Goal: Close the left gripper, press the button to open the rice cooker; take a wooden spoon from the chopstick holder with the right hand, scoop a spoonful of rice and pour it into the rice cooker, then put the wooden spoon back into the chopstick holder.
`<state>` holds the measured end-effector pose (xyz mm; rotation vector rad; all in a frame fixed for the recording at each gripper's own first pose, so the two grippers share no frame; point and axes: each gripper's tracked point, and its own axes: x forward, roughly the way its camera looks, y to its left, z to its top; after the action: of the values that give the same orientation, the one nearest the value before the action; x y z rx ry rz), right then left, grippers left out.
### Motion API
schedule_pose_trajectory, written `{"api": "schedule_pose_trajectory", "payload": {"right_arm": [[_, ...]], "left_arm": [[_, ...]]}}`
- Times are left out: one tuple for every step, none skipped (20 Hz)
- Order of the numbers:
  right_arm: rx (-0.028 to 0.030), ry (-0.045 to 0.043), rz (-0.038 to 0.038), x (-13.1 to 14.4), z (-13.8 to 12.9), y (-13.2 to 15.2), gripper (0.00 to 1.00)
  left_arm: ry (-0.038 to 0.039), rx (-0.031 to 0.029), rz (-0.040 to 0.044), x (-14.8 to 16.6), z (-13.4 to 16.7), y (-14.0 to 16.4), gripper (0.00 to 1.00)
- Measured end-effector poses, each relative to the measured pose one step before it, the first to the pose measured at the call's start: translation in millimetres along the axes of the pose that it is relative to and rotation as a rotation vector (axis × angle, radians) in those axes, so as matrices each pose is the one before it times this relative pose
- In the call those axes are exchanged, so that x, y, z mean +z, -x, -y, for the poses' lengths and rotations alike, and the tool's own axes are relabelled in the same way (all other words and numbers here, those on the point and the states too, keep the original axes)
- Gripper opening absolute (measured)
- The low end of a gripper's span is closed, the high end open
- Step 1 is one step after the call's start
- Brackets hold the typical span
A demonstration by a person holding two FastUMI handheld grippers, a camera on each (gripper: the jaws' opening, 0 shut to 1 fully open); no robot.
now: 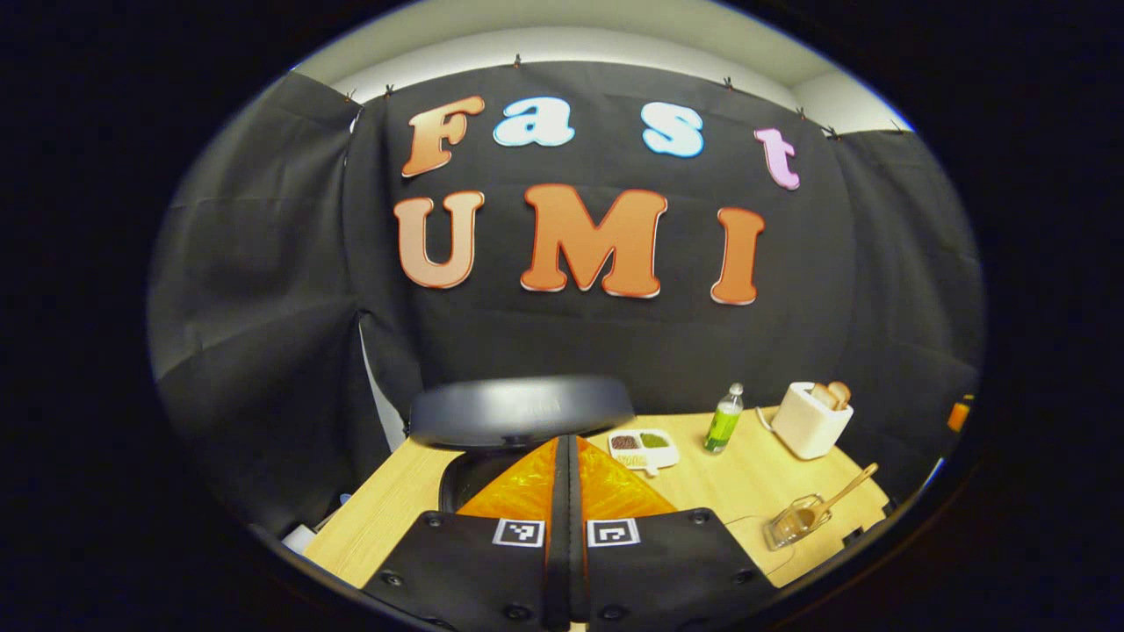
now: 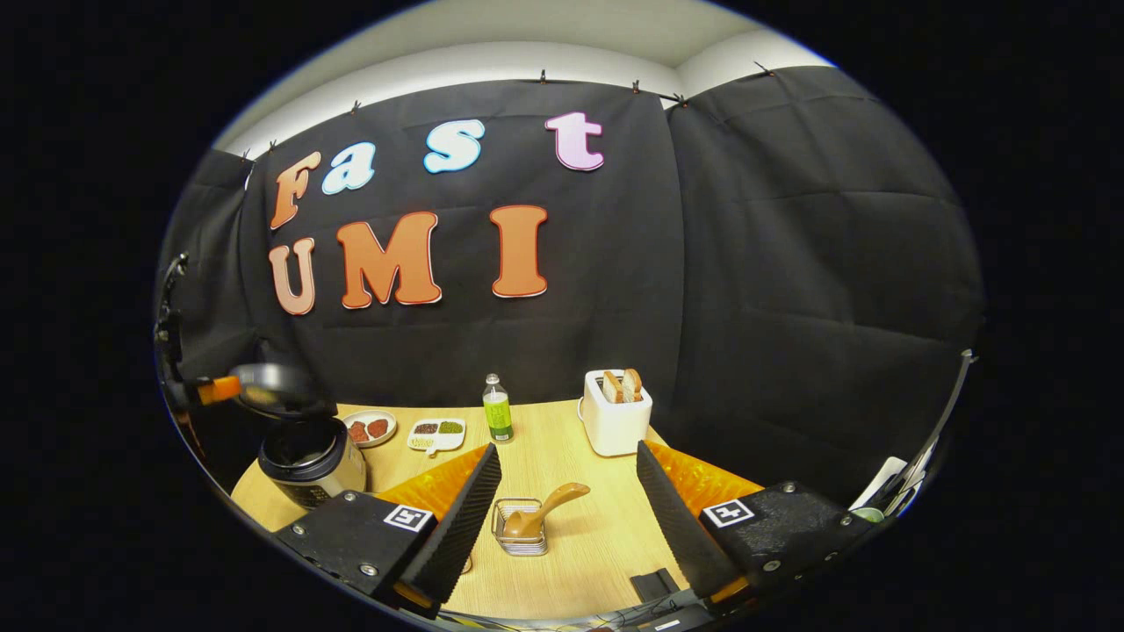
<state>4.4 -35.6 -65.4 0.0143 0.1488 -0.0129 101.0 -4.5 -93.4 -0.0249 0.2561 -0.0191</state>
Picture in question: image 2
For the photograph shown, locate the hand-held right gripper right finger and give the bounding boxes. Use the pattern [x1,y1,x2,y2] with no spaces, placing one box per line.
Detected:
[636,441,881,615]

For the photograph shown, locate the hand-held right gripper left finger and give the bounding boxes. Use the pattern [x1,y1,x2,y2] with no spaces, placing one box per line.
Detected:
[272,442,504,621]

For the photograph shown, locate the wire chopstick holder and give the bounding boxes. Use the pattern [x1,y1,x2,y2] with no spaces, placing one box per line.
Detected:
[491,498,550,557]

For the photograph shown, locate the wooden spoon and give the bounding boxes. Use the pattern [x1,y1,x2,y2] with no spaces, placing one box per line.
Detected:
[503,482,592,539]

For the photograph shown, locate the black rice cooker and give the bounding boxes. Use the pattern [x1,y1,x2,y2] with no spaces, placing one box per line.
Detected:
[230,363,370,512]

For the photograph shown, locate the small black box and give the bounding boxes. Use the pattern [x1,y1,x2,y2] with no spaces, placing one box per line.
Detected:
[630,568,681,604]

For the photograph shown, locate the white divided bean dish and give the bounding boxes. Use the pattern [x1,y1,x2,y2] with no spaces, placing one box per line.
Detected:
[407,418,467,457]

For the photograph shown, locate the green drink bottle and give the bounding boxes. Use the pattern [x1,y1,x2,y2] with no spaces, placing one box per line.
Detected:
[482,374,515,444]

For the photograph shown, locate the white toaster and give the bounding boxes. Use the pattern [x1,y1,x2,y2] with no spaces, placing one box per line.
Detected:
[578,369,654,457]

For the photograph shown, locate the round white plate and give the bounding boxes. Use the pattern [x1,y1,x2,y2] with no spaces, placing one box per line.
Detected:
[341,410,398,449]

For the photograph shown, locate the white flat panel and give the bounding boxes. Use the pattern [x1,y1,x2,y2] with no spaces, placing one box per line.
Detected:
[850,456,910,510]

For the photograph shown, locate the black backdrop cloth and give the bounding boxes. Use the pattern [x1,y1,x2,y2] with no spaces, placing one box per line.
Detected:
[156,66,986,510]

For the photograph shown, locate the thin grey pole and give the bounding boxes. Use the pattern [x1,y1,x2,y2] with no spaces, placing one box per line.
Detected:
[896,348,977,519]

